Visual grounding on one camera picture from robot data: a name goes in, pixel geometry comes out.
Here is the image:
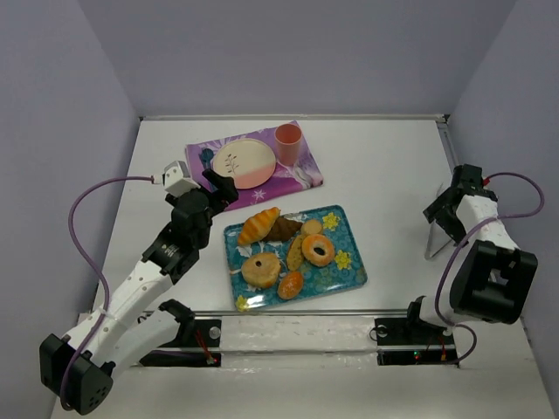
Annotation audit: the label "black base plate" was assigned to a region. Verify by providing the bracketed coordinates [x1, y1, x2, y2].
[139, 319, 222, 367]
[369, 317, 459, 366]

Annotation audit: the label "teal floral tray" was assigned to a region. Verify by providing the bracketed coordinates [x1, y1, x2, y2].
[224, 205, 368, 312]

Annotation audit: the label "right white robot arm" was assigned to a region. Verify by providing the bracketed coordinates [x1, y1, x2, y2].
[406, 164, 538, 330]

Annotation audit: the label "metal table rail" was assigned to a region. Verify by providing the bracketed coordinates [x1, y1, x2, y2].
[195, 309, 407, 317]

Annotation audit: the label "metal tongs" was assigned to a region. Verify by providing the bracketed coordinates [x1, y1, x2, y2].
[424, 222, 452, 260]

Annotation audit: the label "tan ring donut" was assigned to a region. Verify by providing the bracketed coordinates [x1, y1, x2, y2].
[241, 252, 281, 289]

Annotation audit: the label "small round tan bun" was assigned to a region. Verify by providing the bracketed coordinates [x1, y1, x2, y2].
[300, 219, 323, 236]

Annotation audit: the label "cream pink round plate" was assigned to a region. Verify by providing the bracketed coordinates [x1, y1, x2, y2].
[212, 138, 276, 189]

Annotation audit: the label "pink plastic cup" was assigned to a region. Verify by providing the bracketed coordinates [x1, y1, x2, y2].
[274, 123, 302, 166]

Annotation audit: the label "long seeded bread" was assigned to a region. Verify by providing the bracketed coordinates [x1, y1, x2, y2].
[286, 234, 305, 271]

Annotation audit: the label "orange striped croissant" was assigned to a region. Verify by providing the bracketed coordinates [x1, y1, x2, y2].
[238, 207, 280, 246]

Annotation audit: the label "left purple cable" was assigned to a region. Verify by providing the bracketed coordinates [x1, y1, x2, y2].
[59, 175, 163, 411]

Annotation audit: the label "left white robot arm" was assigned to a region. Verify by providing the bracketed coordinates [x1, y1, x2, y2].
[39, 161, 238, 415]

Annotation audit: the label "purple floral cloth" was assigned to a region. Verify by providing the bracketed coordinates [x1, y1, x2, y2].
[185, 120, 324, 210]

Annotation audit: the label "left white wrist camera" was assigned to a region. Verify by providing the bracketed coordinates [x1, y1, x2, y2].
[162, 161, 196, 197]

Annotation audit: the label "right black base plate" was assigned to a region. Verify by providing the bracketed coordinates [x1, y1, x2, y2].
[369, 317, 459, 366]

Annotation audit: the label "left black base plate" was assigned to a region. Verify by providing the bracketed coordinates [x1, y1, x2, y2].
[139, 319, 222, 367]

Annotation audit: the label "orange glazed donut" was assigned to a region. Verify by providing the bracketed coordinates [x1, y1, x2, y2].
[301, 234, 335, 267]

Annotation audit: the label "orange sugared bun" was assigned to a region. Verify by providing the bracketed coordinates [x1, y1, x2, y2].
[277, 271, 304, 300]

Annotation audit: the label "dark chocolate bread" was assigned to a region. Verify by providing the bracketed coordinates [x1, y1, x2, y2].
[263, 216, 302, 242]

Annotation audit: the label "blue plastic spoon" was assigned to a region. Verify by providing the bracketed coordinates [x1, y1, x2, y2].
[199, 148, 214, 170]

